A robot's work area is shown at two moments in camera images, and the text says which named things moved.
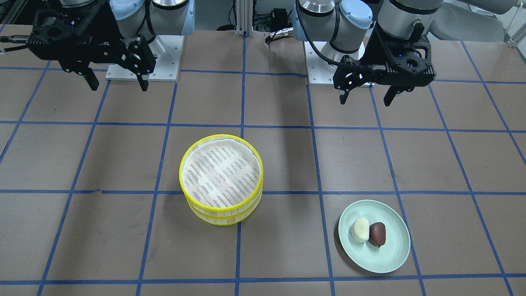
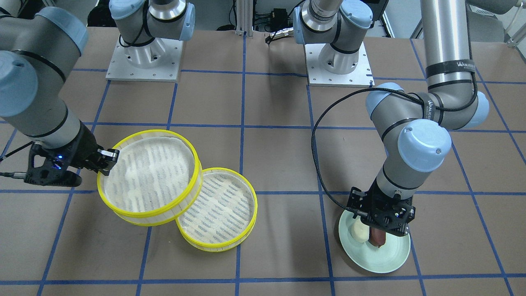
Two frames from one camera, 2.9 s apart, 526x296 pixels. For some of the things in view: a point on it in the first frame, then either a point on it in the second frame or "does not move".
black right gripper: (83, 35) → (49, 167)
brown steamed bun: (377, 234) does not move
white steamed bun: (360, 230) does not move
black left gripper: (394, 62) → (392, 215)
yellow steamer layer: (221, 172) → (156, 179)
